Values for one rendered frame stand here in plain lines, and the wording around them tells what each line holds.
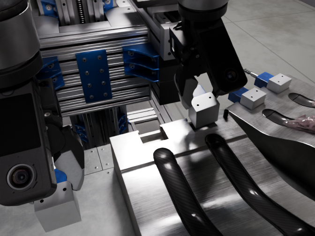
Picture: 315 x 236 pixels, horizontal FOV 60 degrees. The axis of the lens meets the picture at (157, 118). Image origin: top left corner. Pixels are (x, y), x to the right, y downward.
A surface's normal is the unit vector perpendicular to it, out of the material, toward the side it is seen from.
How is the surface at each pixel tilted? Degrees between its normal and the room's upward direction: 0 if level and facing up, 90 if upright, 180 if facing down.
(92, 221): 0
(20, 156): 32
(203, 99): 11
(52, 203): 0
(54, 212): 90
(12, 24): 90
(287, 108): 0
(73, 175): 90
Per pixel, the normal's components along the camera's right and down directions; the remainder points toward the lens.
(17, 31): 0.90, 0.29
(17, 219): 0.00, -0.75
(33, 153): 0.15, -0.29
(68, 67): 0.31, 0.62
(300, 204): -0.16, -0.95
